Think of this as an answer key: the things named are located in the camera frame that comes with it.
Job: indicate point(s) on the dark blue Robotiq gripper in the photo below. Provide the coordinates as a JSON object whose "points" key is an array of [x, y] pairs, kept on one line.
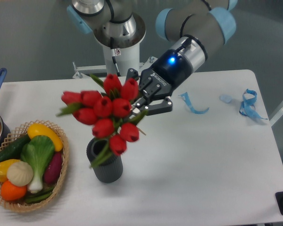
{"points": [[167, 73]]}

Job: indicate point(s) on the red tulip bouquet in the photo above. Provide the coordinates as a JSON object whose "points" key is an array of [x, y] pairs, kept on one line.
{"points": [[109, 114]]}

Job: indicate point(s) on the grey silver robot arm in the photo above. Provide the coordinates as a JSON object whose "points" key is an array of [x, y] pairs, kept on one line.
{"points": [[197, 31]]}

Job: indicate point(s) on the dark grey ribbed vase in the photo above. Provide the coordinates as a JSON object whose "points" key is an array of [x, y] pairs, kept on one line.
{"points": [[110, 170]]}

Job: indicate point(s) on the curled blue tape strip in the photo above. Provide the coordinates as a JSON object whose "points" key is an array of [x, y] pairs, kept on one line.
{"points": [[185, 97]]}

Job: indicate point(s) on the small light blue cap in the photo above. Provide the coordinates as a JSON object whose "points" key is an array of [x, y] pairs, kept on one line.
{"points": [[225, 98]]}

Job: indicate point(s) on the crumpled blue tape bundle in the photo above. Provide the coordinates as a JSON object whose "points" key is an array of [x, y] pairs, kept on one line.
{"points": [[247, 107]]}

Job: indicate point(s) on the yellow toy squash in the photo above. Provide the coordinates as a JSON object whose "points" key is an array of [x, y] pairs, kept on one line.
{"points": [[37, 129]]}

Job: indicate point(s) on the purple toy sweet potato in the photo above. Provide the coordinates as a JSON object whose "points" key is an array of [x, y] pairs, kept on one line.
{"points": [[53, 170]]}

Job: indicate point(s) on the green toy bok choy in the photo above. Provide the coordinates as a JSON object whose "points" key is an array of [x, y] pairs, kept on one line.
{"points": [[38, 154]]}

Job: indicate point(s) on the woven wicker basket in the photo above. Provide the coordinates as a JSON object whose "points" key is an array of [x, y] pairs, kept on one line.
{"points": [[20, 206]]}

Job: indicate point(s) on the dark green toy cucumber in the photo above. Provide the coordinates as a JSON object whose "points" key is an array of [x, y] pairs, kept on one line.
{"points": [[14, 149]]}

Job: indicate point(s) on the cream toy steamed bun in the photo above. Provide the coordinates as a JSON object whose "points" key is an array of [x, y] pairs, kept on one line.
{"points": [[20, 173]]}

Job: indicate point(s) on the green toy bean pods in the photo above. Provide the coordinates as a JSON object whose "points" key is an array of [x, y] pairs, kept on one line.
{"points": [[39, 196]]}

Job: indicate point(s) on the yellow toy bell pepper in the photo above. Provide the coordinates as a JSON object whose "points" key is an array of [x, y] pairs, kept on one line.
{"points": [[4, 166]]}

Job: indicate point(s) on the orange toy fruit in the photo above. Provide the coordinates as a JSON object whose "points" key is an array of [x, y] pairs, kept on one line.
{"points": [[11, 192]]}

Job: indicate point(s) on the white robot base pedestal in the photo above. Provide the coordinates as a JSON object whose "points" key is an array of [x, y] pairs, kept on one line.
{"points": [[116, 60]]}

